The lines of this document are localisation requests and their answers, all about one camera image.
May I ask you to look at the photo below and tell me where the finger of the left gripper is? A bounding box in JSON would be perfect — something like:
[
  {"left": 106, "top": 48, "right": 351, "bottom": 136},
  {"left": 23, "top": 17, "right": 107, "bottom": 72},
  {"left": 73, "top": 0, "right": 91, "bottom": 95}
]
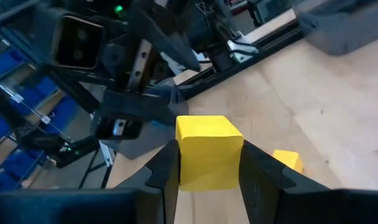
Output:
[
  {"left": 129, "top": 6, "right": 202, "bottom": 73},
  {"left": 93, "top": 89, "right": 177, "bottom": 141}
]

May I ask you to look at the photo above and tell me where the shelf with blue bins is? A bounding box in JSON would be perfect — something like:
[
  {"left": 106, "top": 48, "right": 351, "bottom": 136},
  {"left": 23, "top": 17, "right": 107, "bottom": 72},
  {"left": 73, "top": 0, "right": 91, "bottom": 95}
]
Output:
[{"left": 0, "top": 30, "right": 83, "bottom": 192}]

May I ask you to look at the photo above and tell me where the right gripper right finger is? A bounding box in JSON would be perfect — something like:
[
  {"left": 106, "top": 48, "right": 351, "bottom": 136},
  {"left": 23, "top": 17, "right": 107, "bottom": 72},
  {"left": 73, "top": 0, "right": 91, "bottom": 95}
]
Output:
[{"left": 238, "top": 139, "right": 333, "bottom": 224}]

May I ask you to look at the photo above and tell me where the yellow wooden cube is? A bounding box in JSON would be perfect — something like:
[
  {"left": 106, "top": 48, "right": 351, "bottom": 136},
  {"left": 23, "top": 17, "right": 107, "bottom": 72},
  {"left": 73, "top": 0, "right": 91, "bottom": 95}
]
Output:
[
  {"left": 272, "top": 149, "right": 304, "bottom": 174},
  {"left": 175, "top": 115, "right": 245, "bottom": 192}
]

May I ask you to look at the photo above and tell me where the grey translucent bin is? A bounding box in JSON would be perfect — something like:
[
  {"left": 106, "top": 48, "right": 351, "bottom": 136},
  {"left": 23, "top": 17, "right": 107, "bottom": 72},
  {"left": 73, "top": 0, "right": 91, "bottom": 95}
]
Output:
[{"left": 296, "top": 0, "right": 378, "bottom": 56}]

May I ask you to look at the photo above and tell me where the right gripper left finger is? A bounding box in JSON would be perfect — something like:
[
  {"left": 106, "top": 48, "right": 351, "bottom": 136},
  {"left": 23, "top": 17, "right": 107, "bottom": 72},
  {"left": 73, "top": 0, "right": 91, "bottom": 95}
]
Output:
[{"left": 113, "top": 139, "right": 181, "bottom": 224}]

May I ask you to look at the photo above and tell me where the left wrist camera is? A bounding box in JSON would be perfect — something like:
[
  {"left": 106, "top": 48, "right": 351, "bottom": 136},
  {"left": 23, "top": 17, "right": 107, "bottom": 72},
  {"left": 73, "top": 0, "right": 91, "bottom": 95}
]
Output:
[{"left": 50, "top": 14, "right": 105, "bottom": 71}]

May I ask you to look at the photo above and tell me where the black controller box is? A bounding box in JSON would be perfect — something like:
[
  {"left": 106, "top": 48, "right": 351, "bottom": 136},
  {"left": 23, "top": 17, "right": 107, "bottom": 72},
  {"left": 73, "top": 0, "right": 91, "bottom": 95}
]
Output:
[{"left": 48, "top": 136, "right": 101, "bottom": 169}]

